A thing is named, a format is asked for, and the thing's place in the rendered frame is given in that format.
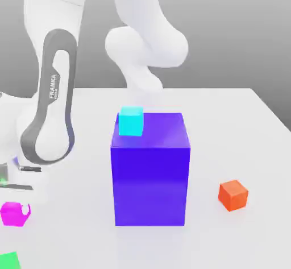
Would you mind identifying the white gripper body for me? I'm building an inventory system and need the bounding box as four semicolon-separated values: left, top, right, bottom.
0;177;49;205

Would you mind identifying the small magenta cube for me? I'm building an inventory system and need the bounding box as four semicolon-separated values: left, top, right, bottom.
0;201;32;228

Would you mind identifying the small green cube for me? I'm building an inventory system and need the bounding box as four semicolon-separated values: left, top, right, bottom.
0;251;22;269

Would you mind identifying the small cyan cube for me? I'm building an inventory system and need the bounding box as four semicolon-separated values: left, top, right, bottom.
118;106;144;136

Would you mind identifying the small orange cube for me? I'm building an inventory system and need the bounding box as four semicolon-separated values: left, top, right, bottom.
218;179;249;212

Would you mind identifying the large blue box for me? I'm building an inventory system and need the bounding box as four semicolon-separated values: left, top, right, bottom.
110;112;191;227

